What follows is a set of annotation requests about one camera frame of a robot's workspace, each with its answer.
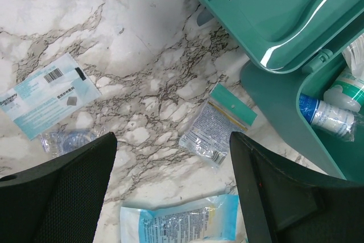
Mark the light blue gauze packet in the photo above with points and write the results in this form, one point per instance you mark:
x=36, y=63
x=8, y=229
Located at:
x=48, y=96

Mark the blue clear plastic pouch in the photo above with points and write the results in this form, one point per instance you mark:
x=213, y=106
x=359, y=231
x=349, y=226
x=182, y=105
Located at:
x=211, y=218

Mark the teal medicine kit box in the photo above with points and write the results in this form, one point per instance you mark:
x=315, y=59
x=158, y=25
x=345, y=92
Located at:
x=295, y=47

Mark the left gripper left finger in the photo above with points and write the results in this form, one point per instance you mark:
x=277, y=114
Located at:
x=59, y=200

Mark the clear crinkled plastic bag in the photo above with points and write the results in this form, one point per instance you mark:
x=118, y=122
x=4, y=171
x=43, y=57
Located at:
x=58, y=143

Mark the small teal-strip zip bag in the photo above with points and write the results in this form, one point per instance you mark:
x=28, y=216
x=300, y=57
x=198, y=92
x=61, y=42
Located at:
x=208, y=136

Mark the clear white-capped bottle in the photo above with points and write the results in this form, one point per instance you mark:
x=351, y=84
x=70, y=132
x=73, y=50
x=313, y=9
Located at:
x=346, y=92

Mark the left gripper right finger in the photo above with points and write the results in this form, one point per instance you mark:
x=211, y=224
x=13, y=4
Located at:
x=283, y=201

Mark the white blue bandage roll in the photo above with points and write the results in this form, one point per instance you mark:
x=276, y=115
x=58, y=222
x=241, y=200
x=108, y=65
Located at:
x=338, y=122

